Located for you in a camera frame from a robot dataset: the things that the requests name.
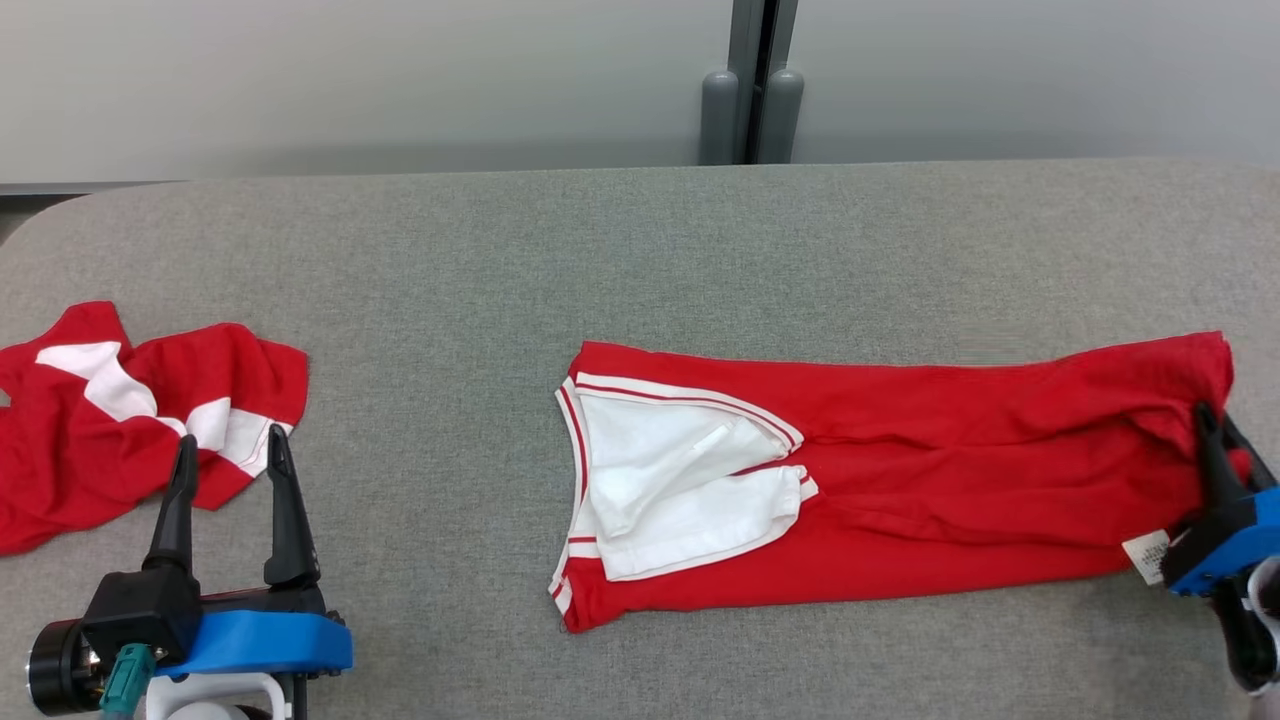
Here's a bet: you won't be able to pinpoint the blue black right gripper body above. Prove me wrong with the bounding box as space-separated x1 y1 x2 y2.
1160 487 1280 599

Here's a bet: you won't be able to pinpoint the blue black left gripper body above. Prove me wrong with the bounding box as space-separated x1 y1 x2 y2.
154 586 354 677

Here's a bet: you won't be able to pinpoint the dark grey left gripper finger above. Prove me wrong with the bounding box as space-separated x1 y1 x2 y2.
145 435 200 574
263 425 322 589

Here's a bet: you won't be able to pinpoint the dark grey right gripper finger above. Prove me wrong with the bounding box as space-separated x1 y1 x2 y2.
1193 402 1252 517
1222 414 1280 497

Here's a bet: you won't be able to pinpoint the red shorts white side panels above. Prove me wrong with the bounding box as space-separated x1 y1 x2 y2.
0 302 310 556

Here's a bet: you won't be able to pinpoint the red jersey shirt white sleeves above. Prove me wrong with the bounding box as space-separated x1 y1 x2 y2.
548 330 1252 634

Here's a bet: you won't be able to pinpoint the teal left camera cable plug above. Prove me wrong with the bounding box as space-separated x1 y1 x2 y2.
98 645 157 717

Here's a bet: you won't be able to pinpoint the grey metal floor rail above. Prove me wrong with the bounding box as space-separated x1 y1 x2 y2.
0 181 193 197

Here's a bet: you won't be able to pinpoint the grey rounded post foot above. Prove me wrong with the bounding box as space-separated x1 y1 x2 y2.
758 68 805 164
700 70 740 165

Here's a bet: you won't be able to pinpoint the grey vertical partition post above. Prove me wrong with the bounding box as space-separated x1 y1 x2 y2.
727 0 799 164

